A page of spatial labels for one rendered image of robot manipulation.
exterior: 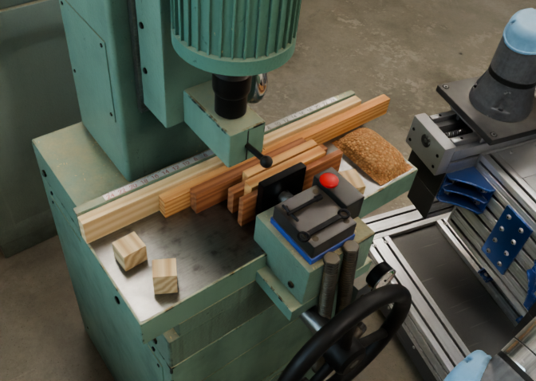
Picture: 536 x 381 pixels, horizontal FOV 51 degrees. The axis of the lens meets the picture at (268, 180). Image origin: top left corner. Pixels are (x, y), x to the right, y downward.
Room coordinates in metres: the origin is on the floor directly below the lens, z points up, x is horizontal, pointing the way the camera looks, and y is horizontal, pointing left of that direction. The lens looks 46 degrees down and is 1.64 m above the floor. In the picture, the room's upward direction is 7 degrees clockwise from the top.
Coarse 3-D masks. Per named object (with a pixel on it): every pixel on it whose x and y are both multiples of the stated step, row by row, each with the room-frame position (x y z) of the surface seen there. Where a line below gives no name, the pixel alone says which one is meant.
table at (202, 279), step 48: (384, 192) 0.75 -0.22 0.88; (96, 240) 0.54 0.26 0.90; (144, 240) 0.56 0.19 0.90; (192, 240) 0.57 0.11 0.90; (240, 240) 0.58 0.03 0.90; (144, 288) 0.47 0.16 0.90; (192, 288) 0.48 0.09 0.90; (240, 288) 0.53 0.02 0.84; (336, 288) 0.54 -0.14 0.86; (144, 336) 0.41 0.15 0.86
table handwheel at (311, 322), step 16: (384, 288) 0.49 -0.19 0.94; (400, 288) 0.51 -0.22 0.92; (352, 304) 0.45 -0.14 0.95; (368, 304) 0.45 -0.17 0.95; (384, 304) 0.47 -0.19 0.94; (400, 304) 0.52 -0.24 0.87; (304, 320) 0.50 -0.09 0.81; (320, 320) 0.49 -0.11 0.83; (336, 320) 0.42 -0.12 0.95; (352, 320) 0.43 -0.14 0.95; (384, 320) 0.54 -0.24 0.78; (400, 320) 0.53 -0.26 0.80; (320, 336) 0.40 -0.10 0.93; (336, 336) 0.40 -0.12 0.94; (352, 336) 0.44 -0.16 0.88; (368, 336) 0.50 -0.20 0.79; (384, 336) 0.51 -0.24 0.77; (304, 352) 0.39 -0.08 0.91; (320, 352) 0.39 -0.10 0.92; (336, 352) 0.44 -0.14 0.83; (352, 352) 0.44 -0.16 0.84; (368, 352) 0.50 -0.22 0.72; (288, 368) 0.37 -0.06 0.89; (304, 368) 0.37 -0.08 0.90; (320, 368) 0.43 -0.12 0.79; (336, 368) 0.42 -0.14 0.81; (352, 368) 0.43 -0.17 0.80
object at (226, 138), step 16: (192, 96) 0.73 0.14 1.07; (208, 96) 0.73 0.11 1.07; (192, 112) 0.72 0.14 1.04; (208, 112) 0.69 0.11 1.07; (192, 128) 0.72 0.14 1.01; (208, 128) 0.69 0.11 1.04; (224, 128) 0.66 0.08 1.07; (240, 128) 0.66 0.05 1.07; (256, 128) 0.68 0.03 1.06; (208, 144) 0.68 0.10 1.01; (224, 144) 0.65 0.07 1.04; (240, 144) 0.66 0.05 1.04; (256, 144) 0.68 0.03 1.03; (224, 160) 0.65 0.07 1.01; (240, 160) 0.66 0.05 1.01
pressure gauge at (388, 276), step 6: (378, 264) 0.73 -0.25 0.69; (384, 264) 0.73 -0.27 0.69; (372, 270) 0.71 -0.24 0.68; (378, 270) 0.71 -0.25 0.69; (384, 270) 0.71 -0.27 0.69; (390, 270) 0.71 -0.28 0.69; (372, 276) 0.70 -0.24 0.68; (378, 276) 0.70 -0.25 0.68; (384, 276) 0.70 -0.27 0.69; (390, 276) 0.72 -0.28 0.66; (372, 282) 0.70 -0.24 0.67; (378, 282) 0.69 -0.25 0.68; (384, 282) 0.71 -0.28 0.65; (372, 288) 0.69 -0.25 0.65
